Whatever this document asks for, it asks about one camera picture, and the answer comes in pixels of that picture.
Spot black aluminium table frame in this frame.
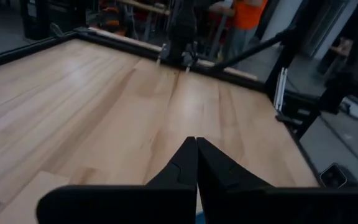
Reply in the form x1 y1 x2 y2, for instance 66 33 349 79
0 26 323 188

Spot person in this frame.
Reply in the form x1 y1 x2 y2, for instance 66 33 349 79
208 0 270 68

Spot wooden bench top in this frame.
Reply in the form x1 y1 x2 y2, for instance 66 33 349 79
116 0 172 16

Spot black cabinet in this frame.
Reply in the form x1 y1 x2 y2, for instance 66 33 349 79
20 0 88 41

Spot person's hand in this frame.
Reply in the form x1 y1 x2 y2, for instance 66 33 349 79
329 37 354 58

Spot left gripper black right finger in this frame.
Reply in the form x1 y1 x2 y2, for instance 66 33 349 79
196 137 275 216

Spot orange and black object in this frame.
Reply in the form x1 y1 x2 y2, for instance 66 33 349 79
98 0 129 36

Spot white plastic strips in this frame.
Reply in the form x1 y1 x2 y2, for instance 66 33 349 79
273 67 290 113

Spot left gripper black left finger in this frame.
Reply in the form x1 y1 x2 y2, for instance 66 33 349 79
145 136 198 189

